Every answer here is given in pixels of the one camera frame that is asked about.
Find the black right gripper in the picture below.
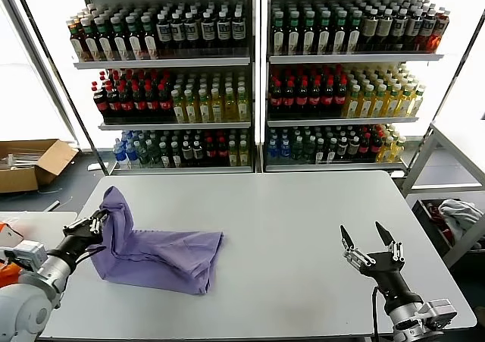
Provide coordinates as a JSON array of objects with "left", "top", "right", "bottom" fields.
[{"left": 339, "top": 220, "right": 424, "bottom": 315}]

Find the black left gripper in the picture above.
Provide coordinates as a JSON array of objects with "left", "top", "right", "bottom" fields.
[{"left": 47, "top": 211, "right": 111, "bottom": 271}]

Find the purple printed t-shirt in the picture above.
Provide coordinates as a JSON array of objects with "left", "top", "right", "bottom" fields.
[{"left": 90, "top": 185, "right": 225, "bottom": 297}]

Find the black storage bin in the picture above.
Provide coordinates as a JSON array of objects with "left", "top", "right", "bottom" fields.
[{"left": 411, "top": 198, "right": 485, "bottom": 253}]

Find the red garment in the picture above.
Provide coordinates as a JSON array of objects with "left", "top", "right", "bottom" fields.
[{"left": 426, "top": 202, "right": 454, "bottom": 244}]

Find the open cardboard box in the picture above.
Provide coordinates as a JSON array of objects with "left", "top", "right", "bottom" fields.
[{"left": 0, "top": 139, "right": 80, "bottom": 194}]

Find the green soda bottle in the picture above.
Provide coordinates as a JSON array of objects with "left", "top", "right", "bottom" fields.
[
  {"left": 303, "top": 136, "right": 317, "bottom": 164},
  {"left": 148, "top": 140, "right": 161, "bottom": 168},
  {"left": 291, "top": 136, "right": 305, "bottom": 164},
  {"left": 137, "top": 140, "right": 151, "bottom": 168}
]

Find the cola bottle red cap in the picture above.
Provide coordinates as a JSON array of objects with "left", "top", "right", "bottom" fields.
[
  {"left": 308, "top": 80, "right": 323, "bottom": 118},
  {"left": 369, "top": 133, "right": 383, "bottom": 162},
  {"left": 145, "top": 83, "right": 160, "bottom": 121},
  {"left": 119, "top": 84, "right": 135, "bottom": 121},
  {"left": 321, "top": 79, "right": 336, "bottom": 118},
  {"left": 295, "top": 80, "right": 310, "bottom": 118},
  {"left": 106, "top": 84, "right": 122, "bottom": 121},
  {"left": 92, "top": 82, "right": 110, "bottom": 121},
  {"left": 132, "top": 84, "right": 147, "bottom": 121},
  {"left": 358, "top": 133, "right": 371, "bottom": 162},
  {"left": 268, "top": 80, "right": 284, "bottom": 118},
  {"left": 158, "top": 83, "right": 173, "bottom": 121},
  {"left": 282, "top": 80, "right": 297, "bottom": 118},
  {"left": 204, "top": 136, "right": 218, "bottom": 167},
  {"left": 333, "top": 79, "right": 349, "bottom": 118},
  {"left": 216, "top": 136, "right": 230, "bottom": 167}
]

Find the dark drink bottle grey label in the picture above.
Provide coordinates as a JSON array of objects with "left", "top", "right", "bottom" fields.
[
  {"left": 184, "top": 11, "right": 200, "bottom": 57},
  {"left": 336, "top": 136, "right": 349, "bottom": 162},
  {"left": 191, "top": 140, "right": 205, "bottom": 167},
  {"left": 215, "top": 11, "right": 231, "bottom": 57},
  {"left": 406, "top": 9, "right": 424, "bottom": 53},
  {"left": 391, "top": 9, "right": 409, "bottom": 53},
  {"left": 180, "top": 140, "right": 193, "bottom": 167},
  {"left": 347, "top": 136, "right": 361, "bottom": 162},
  {"left": 200, "top": 11, "right": 217, "bottom": 57},
  {"left": 170, "top": 11, "right": 186, "bottom": 57},
  {"left": 230, "top": 10, "right": 246, "bottom": 57},
  {"left": 155, "top": 12, "right": 173, "bottom": 57},
  {"left": 418, "top": 10, "right": 437, "bottom": 53}
]

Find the white and orange box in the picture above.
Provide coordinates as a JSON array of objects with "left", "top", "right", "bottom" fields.
[{"left": 0, "top": 220, "right": 23, "bottom": 244}]

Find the grey metal rack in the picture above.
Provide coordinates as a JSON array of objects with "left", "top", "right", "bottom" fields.
[{"left": 401, "top": 123, "right": 485, "bottom": 269}]

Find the white grey garment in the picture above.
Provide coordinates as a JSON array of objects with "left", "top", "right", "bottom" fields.
[{"left": 437, "top": 199, "right": 485, "bottom": 240}]

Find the white sticks bundle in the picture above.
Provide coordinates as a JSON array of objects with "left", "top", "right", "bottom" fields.
[{"left": 0, "top": 152, "right": 41, "bottom": 168}]

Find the grey metal shelf unit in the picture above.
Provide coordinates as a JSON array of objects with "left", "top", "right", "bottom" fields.
[
  {"left": 260, "top": 0, "right": 447, "bottom": 174},
  {"left": 43, "top": 0, "right": 261, "bottom": 176}
]

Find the dark tea bottle green cap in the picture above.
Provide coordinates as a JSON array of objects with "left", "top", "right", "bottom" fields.
[
  {"left": 286, "top": 11, "right": 302, "bottom": 55},
  {"left": 126, "top": 14, "right": 145, "bottom": 61},
  {"left": 332, "top": 11, "right": 347, "bottom": 55},
  {"left": 111, "top": 15, "right": 130, "bottom": 61},
  {"left": 302, "top": 11, "right": 317, "bottom": 55},
  {"left": 272, "top": 11, "right": 286, "bottom": 55},
  {"left": 140, "top": 14, "right": 159, "bottom": 60},
  {"left": 80, "top": 17, "right": 99, "bottom": 61},
  {"left": 317, "top": 11, "right": 332, "bottom": 55},
  {"left": 94, "top": 17, "right": 114, "bottom": 61},
  {"left": 346, "top": 11, "right": 361, "bottom": 55}
]

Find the vertical white light strip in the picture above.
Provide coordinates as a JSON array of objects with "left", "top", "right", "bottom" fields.
[{"left": 255, "top": 0, "right": 265, "bottom": 146}]

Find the dark bottle beige label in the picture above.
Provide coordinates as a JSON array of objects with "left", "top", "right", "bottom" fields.
[
  {"left": 376, "top": 9, "right": 394, "bottom": 53},
  {"left": 361, "top": 10, "right": 379, "bottom": 53}
]

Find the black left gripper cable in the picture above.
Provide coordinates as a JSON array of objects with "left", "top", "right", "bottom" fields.
[{"left": 74, "top": 243, "right": 108, "bottom": 267}]

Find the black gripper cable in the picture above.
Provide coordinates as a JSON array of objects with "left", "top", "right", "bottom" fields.
[
  {"left": 370, "top": 284, "right": 380, "bottom": 342},
  {"left": 74, "top": 243, "right": 108, "bottom": 267}
]

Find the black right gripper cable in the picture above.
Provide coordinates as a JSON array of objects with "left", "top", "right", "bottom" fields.
[{"left": 370, "top": 284, "right": 380, "bottom": 342}]

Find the dark diagonal frame pole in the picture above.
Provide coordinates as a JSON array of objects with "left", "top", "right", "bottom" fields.
[
  {"left": 404, "top": 14, "right": 485, "bottom": 176},
  {"left": 9, "top": 0, "right": 110, "bottom": 176}
]

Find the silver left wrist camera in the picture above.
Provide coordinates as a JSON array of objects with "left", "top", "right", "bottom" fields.
[{"left": 0, "top": 240, "right": 49, "bottom": 271}]

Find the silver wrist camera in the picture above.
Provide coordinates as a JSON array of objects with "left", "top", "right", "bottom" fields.
[
  {"left": 0, "top": 240, "right": 49, "bottom": 271},
  {"left": 415, "top": 297, "right": 458, "bottom": 334}
]

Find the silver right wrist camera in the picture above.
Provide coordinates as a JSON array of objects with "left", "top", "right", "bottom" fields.
[{"left": 415, "top": 297, "right": 458, "bottom": 334}]

